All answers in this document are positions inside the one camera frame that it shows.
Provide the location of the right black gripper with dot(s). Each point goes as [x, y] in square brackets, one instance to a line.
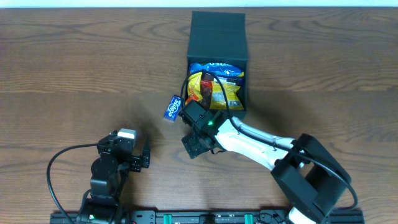
[194, 149]

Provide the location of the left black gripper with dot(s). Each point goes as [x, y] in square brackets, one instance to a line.
[137, 162]

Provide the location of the blue Eclipse mint box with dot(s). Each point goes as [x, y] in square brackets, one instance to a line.
[173, 108]

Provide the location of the yellow Hacks candy bag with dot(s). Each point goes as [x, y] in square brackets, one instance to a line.
[217, 97]

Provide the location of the yellow orange snack packet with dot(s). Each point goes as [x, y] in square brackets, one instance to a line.
[194, 88]

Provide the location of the red Hacks candy bag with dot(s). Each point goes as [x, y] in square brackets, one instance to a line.
[206, 89]

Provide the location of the dark green box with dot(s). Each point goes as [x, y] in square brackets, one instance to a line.
[220, 37]

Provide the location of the dark blue chocolate bar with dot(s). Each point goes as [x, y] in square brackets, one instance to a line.
[238, 81]

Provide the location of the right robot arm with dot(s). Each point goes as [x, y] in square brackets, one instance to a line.
[309, 176]

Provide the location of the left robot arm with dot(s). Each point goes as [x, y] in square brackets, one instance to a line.
[109, 174]

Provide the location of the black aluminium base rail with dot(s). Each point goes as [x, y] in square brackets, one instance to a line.
[243, 217]

